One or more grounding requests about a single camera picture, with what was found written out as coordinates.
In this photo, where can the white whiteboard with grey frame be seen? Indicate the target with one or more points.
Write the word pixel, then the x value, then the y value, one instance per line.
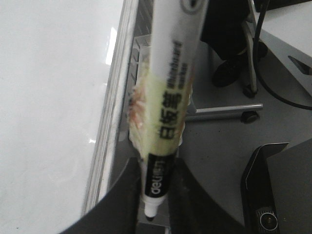
pixel 60 65

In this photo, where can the black camera device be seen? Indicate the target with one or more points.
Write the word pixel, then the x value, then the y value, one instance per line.
pixel 276 189

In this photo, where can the black and white whiteboard marker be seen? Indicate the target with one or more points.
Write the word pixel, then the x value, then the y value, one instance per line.
pixel 160 97

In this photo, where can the person's black shoe and leg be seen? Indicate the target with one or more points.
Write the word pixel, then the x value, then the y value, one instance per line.
pixel 223 32

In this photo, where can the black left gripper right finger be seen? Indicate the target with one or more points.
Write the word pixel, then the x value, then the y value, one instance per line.
pixel 192 210

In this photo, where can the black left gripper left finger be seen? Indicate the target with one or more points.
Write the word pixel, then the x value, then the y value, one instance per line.
pixel 117 212

